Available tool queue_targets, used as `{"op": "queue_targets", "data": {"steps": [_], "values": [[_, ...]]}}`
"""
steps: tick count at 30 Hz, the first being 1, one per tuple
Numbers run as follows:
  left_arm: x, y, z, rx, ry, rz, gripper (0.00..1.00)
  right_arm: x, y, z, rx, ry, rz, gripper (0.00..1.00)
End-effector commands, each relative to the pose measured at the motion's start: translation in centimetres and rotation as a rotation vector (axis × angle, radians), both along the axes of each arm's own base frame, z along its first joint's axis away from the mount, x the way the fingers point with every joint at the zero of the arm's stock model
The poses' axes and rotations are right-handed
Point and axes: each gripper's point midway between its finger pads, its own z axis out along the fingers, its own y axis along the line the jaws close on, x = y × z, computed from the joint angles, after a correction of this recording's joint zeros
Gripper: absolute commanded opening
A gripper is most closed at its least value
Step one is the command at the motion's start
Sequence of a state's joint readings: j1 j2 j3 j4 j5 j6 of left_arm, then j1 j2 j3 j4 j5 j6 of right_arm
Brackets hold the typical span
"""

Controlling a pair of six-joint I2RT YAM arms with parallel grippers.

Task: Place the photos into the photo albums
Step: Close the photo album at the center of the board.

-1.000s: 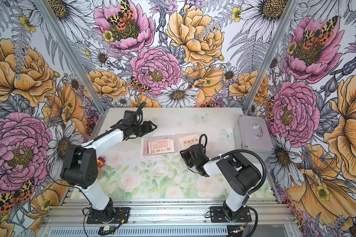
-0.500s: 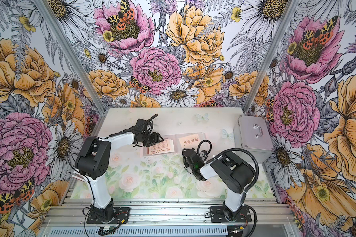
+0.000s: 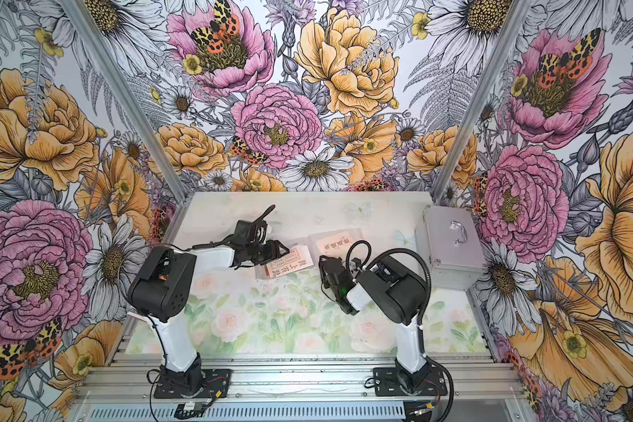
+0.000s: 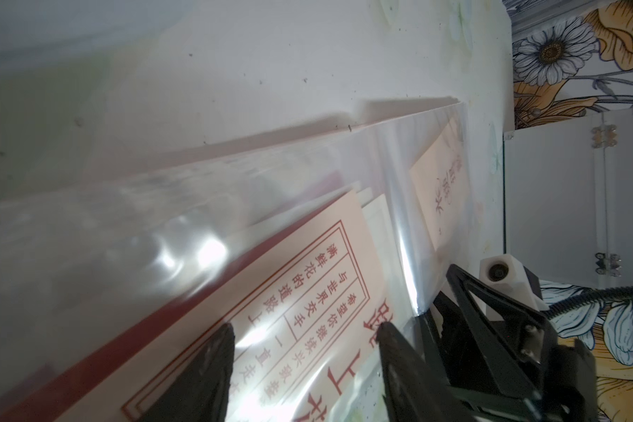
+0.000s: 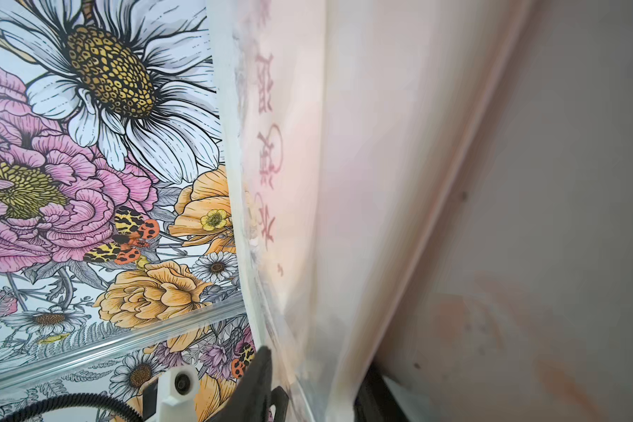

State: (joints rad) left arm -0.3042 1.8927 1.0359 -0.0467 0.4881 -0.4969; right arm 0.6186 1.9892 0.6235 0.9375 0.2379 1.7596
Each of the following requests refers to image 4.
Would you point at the small pink card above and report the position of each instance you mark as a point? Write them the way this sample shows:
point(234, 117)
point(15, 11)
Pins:
point(441, 184)

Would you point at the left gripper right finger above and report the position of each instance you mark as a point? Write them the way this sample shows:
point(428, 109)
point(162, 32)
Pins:
point(411, 391)

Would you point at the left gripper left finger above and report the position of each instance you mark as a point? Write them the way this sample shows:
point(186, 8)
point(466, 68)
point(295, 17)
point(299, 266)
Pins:
point(202, 391)

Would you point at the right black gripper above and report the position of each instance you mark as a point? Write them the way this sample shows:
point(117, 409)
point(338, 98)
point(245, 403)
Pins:
point(536, 379)

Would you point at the pink photo album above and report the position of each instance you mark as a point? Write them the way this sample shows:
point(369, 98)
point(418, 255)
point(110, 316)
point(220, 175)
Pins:
point(89, 276)

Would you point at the cream card with framed text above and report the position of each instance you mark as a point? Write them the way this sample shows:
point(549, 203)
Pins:
point(304, 316)

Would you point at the silver metal case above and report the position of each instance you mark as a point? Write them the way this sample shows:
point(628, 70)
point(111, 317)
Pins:
point(569, 199)

